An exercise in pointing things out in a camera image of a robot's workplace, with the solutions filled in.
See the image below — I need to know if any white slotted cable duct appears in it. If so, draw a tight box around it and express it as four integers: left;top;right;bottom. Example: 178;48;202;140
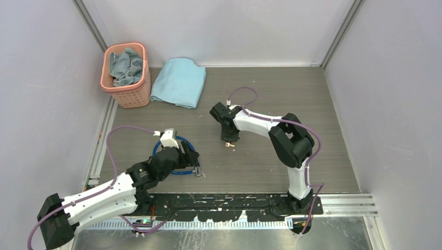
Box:
87;218;293;230

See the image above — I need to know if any purple cable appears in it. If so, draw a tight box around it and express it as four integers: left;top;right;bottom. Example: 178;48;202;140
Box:
226;86;325;236
27;126;174;250

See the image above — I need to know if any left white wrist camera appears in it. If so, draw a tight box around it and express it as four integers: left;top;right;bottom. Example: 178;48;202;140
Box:
153;128;179;148

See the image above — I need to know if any blue cable bike lock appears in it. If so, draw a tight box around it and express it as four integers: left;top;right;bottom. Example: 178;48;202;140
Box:
152;136;203;177

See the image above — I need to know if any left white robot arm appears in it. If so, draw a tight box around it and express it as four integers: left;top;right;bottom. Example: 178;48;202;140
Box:
37;141;199;249

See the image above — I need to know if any aluminium frame rail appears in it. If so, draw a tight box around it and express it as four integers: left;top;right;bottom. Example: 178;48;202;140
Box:
319;193;378;217

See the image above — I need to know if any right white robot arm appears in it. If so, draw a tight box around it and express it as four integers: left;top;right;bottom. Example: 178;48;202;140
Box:
210;102;315;214

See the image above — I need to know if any folded light blue towel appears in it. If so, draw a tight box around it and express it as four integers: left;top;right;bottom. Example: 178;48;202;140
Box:
150;58;206;109

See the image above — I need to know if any pink plastic laundry basket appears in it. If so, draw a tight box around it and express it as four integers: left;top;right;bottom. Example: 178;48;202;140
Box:
100;42;151;108

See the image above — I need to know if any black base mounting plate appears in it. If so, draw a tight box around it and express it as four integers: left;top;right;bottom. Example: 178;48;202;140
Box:
132;193;323;222

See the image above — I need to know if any grey-blue cloth in basket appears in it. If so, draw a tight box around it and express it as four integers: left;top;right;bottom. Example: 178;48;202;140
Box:
109;47;144;87

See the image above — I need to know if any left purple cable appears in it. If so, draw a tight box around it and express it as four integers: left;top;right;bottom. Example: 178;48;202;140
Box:
27;126;174;250

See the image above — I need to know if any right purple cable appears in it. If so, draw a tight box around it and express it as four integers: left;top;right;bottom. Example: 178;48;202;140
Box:
226;86;325;236

